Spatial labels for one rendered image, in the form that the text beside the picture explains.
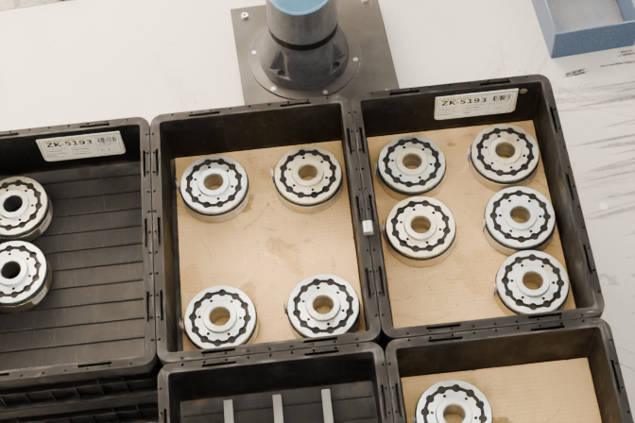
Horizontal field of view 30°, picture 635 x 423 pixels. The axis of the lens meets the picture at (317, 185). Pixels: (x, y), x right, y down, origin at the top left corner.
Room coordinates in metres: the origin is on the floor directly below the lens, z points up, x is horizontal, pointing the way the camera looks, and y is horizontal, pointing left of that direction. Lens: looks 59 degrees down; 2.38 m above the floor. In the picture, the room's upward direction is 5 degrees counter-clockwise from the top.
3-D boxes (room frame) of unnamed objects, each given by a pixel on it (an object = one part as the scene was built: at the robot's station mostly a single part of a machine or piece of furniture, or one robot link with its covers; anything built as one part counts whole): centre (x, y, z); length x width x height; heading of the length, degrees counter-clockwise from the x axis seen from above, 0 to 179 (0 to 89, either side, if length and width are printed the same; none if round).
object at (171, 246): (0.82, 0.09, 0.87); 0.40 x 0.30 x 0.11; 1
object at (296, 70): (1.23, 0.00, 0.80); 0.15 x 0.15 x 0.10
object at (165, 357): (0.82, 0.09, 0.92); 0.40 x 0.30 x 0.02; 1
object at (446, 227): (0.82, -0.14, 0.86); 0.10 x 0.10 x 0.01
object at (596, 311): (0.82, -0.21, 0.92); 0.40 x 0.30 x 0.02; 1
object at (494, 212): (0.82, -0.29, 0.86); 0.10 x 0.10 x 0.01
